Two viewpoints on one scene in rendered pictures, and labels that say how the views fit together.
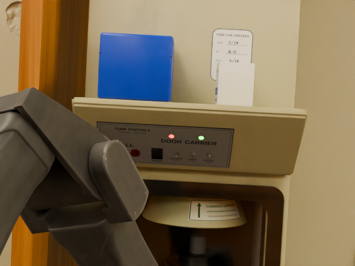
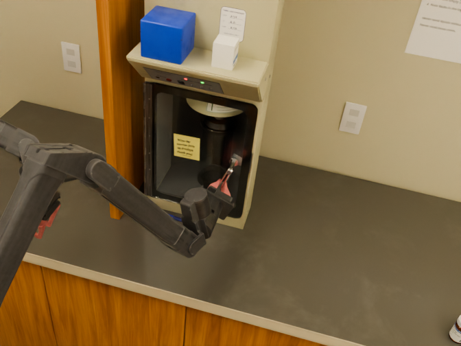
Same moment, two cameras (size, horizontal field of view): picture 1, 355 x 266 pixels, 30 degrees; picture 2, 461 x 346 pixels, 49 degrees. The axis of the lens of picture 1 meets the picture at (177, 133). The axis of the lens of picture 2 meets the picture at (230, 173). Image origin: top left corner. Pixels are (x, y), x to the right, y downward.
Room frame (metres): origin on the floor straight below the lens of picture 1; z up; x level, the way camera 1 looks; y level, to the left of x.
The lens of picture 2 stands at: (-0.12, -0.30, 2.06)
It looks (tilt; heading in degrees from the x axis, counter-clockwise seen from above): 38 degrees down; 9
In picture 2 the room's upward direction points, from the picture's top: 7 degrees clockwise
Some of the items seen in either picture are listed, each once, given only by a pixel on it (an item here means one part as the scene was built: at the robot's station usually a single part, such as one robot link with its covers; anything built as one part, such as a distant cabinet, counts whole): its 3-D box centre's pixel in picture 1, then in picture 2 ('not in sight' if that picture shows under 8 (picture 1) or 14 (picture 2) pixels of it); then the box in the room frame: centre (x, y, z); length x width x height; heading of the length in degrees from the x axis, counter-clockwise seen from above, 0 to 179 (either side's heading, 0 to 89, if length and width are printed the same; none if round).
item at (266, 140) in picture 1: (187, 137); (197, 77); (0.95, -0.01, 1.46); 0.32 x 0.11 x 0.10; 89
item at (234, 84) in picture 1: (234, 84); (225, 52); (0.95, -0.08, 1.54); 0.05 x 0.05 x 0.06; 0
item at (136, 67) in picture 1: (137, 68); (168, 34); (0.95, 0.06, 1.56); 0.10 x 0.10 x 0.09; 89
